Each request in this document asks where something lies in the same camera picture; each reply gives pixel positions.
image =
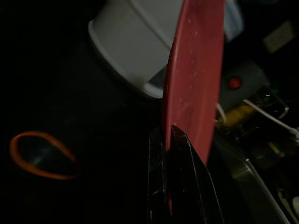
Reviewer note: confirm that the stainless steel sink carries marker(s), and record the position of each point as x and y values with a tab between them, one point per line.
245	168

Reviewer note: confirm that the white rectangular wall plate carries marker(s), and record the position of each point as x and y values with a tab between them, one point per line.
279	37

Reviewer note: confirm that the grey electric kettle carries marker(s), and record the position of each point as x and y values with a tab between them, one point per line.
250	79

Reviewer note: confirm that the pink plate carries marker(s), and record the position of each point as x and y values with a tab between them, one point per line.
194	70

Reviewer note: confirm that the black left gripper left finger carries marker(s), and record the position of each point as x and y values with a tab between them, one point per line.
157	175

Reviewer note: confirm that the white tiered plastic rack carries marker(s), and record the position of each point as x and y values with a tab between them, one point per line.
130	42

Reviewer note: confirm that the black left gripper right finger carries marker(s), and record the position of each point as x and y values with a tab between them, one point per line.
191	186

